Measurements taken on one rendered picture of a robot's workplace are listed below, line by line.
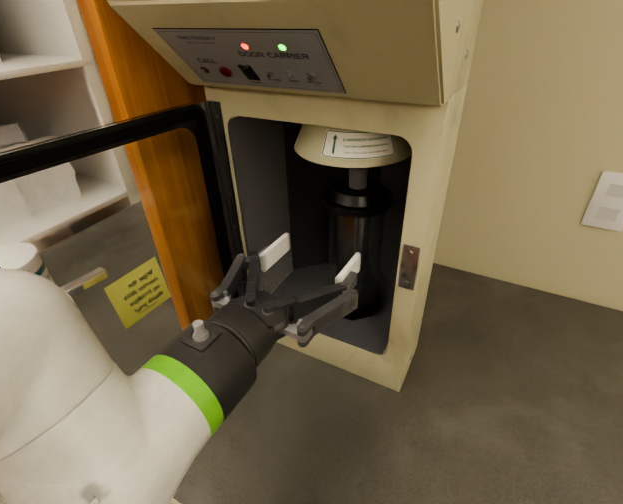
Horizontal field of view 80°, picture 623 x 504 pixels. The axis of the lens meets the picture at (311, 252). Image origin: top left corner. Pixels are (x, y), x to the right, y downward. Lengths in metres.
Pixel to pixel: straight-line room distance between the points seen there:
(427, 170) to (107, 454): 0.39
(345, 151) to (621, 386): 0.62
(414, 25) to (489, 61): 0.53
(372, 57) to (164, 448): 0.36
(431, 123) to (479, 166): 0.47
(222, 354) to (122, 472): 0.12
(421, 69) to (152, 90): 0.36
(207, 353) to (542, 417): 0.55
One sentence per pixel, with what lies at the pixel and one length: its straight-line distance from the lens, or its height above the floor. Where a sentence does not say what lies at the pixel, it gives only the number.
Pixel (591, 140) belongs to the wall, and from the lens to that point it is 0.88.
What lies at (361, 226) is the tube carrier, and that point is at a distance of 0.57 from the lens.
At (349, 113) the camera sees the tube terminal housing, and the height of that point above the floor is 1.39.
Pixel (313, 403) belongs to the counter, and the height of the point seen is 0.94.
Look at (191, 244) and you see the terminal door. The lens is 0.58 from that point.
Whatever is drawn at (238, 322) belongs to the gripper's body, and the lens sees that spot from 0.40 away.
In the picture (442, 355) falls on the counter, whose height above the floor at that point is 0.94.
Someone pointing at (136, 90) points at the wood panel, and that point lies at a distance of 0.56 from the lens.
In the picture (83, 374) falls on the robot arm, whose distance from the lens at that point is 0.32.
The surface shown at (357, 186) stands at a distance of 0.58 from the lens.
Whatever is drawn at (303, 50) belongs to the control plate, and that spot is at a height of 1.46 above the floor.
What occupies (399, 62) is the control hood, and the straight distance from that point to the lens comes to 0.36.
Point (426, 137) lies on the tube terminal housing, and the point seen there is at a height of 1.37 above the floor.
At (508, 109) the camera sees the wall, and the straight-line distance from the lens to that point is 0.86.
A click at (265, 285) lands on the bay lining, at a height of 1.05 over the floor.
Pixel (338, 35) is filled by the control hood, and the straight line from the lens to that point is 0.35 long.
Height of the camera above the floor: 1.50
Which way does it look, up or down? 34 degrees down
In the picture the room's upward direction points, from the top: 2 degrees counter-clockwise
